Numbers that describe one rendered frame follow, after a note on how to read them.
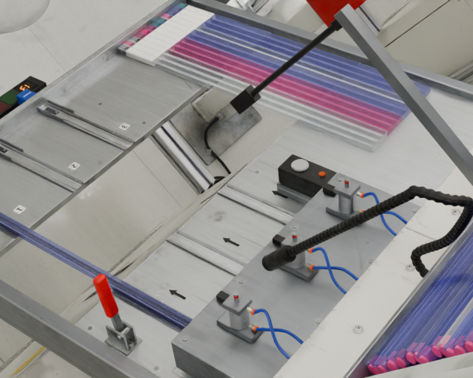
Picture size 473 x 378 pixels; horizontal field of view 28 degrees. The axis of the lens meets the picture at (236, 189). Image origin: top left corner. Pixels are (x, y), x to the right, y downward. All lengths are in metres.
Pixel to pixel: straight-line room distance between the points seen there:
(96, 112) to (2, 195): 0.22
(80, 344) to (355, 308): 0.33
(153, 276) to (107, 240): 1.09
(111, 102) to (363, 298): 0.63
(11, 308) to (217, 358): 0.32
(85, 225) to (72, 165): 0.89
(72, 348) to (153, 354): 0.10
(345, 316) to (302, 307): 0.06
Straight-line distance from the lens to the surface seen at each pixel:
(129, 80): 1.57
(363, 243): 1.15
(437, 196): 0.79
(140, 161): 2.41
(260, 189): 1.32
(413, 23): 2.50
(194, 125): 2.50
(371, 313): 1.05
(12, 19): 1.00
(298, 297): 1.10
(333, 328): 1.04
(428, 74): 1.50
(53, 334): 1.20
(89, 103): 1.53
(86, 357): 1.17
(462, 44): 2.45
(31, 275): 2.23
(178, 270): 1.23
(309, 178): 1.26
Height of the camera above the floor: 2.09
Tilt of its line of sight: 56 degrees down
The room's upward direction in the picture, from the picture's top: 57 degrees clockwise
